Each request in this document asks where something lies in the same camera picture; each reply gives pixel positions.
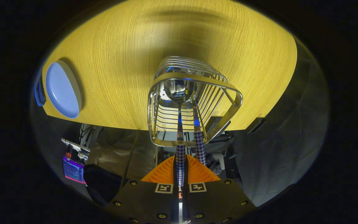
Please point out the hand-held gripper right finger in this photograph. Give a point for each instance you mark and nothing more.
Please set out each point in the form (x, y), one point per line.
(210, 202)

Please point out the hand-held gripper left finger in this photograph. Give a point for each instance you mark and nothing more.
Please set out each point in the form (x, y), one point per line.
(151, 202)

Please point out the person's beige trousers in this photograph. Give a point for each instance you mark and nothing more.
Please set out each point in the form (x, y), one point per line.
(120, 149)

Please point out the purple lit screen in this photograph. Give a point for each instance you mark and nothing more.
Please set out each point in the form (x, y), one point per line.
(73, 170)

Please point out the white flat device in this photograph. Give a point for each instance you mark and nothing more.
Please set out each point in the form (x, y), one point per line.
(75, 145)

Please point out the blue round plate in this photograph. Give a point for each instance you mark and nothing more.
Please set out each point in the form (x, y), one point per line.
(61, 90)

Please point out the blue folded cloth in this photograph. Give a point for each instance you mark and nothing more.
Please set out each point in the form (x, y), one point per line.
(39, 91)

